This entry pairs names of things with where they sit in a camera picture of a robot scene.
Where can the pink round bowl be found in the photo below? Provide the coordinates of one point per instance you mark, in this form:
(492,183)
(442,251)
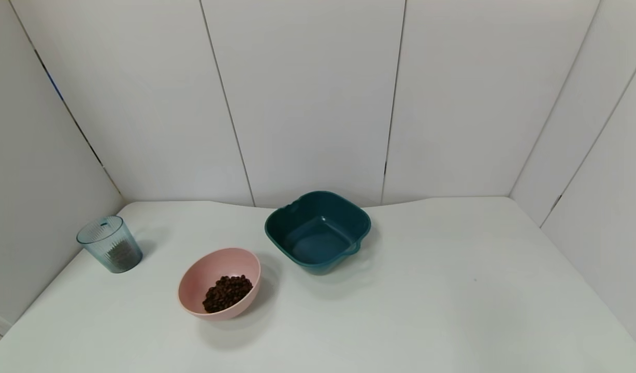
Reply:
(193,285)

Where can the dark teal square bowl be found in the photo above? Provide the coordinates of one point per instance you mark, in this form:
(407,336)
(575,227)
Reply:
(318,238)

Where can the transparent blue ribbed plastic cup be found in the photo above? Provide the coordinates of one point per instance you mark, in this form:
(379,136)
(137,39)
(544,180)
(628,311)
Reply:
(98,233)

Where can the blue tape strip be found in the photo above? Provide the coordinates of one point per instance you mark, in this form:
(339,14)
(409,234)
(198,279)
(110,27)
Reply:
(54,84)

